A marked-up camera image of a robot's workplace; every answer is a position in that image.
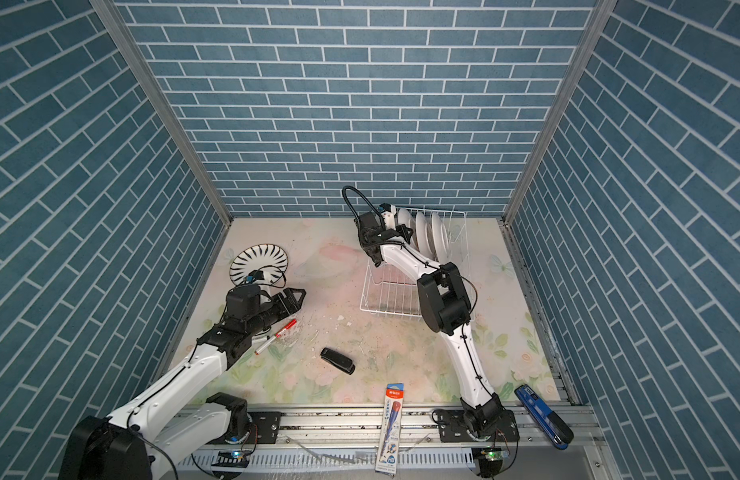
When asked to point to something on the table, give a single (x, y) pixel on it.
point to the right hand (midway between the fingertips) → (409, 229)
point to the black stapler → (337, 359)
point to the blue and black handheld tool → (552, 423)
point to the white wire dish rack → (386, 291)
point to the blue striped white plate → (271, 259)
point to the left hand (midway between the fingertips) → (300, 295)
